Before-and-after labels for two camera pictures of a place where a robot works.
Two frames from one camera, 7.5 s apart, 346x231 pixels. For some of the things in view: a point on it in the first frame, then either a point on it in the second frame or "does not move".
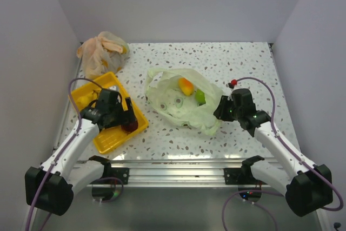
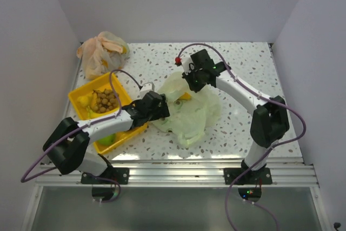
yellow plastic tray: [107, 139] does not move
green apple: [200, 97] -> [108, 140]
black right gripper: [220, 112] -> [187, 77]
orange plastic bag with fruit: [102, 54] does not move
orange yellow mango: [186, 86] -> [186, 96]
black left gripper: [124, 114] -> [161, 111]
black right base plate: [240, 176] does not move
